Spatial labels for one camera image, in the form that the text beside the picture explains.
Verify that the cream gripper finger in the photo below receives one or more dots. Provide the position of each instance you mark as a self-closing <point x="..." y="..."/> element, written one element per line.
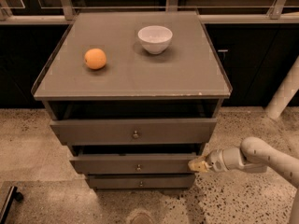
<point x="200" y="164"/>

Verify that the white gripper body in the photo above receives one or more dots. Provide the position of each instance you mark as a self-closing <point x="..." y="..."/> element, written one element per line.
<point x="217" y="161"/>

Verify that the grey drawer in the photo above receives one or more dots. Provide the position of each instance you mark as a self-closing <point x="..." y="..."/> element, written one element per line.
<point x="132" y="164"/>
<point x="162" y="181"/>
<point x="78" y="132"/>

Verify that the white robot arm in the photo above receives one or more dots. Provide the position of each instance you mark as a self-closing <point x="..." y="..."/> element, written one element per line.
<point x="282" y="163"/>

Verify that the grey top drawer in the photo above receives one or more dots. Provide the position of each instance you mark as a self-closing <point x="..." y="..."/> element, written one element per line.
<point x="78" y="132"/>

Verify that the grey drawer cabinet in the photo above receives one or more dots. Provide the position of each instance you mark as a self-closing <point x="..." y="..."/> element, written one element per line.
<point x="186" y="81"/>

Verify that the grey bottom drawer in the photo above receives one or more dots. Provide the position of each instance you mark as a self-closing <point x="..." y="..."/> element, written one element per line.
<point x="162" y="181"/>

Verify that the white pillar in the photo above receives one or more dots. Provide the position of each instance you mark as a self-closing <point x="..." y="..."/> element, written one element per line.
<point x="287" y="89"/>

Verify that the white ceramic bowl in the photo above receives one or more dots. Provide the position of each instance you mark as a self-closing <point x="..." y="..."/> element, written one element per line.
<point x="155" y="39"/>

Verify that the orange fruit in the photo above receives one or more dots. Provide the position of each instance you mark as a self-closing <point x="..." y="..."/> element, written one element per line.
<point x="95" y="59"/>

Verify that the black wheeled cart base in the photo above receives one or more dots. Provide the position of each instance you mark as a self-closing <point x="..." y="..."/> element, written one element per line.
<point x="12" y="195"/>

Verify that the dark wall cabinets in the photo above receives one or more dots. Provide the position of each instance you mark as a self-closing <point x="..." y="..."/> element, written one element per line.
<point x="256" y="58"/>

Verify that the metal railing frame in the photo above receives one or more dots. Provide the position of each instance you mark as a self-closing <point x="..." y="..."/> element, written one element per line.
<point x="209" y="11"/>

